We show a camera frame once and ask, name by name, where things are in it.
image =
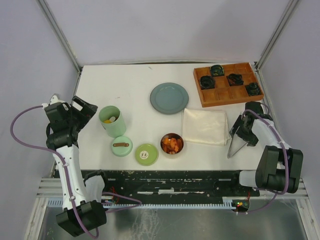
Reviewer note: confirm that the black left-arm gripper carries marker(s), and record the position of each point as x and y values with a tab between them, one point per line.
86	113

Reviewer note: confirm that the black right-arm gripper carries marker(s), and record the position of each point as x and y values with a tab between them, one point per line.
239	122

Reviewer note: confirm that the steel serving tongs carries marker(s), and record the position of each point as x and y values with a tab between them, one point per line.
236	144

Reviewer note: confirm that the rice ball with seaweed band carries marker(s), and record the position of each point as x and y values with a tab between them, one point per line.
112	119

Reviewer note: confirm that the mint green cup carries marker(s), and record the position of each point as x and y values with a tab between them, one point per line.
114	129

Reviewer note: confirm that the beige steel lunch bowl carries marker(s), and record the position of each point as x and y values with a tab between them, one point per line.
169	150

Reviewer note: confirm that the lime green round lid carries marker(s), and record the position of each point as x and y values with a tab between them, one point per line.
146	154

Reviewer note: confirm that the orange fried nugget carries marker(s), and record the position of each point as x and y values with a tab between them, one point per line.
167	142

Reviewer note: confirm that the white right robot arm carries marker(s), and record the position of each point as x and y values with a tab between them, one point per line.
279	168

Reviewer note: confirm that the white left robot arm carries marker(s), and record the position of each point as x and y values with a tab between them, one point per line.
82	210

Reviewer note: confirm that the white folded cloth napkin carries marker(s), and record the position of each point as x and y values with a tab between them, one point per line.
205	127

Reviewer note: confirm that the dark rolled item right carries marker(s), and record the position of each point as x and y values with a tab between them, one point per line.
253	89

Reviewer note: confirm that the dark rolled item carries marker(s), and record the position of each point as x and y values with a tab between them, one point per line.
216	70
235	80
253	89
207	82

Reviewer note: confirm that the wooden compartment tray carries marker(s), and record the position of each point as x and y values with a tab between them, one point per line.
223	94

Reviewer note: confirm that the dark rolled item middle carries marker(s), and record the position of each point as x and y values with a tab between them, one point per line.
235	80

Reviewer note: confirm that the dark rolled item left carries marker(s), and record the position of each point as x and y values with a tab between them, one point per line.
207	82

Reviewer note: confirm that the dark rolled item far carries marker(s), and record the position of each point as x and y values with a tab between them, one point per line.
216	70

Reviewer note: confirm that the blue-grey ceramic plate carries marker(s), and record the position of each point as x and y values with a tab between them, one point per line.
169	98

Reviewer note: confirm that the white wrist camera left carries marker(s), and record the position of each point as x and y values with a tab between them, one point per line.
53	100

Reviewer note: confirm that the mint lid with brown handle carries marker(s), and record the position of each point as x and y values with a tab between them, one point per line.
121	146

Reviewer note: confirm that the white cable duct strip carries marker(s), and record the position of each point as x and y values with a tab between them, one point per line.
226	204

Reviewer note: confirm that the aluminium frame post left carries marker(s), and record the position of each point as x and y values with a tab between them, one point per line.
45	8

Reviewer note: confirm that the aluminium frame post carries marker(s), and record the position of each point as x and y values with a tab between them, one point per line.
279	29
45	8

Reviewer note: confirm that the aluminium frame post right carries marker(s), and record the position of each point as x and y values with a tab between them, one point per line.
279	29

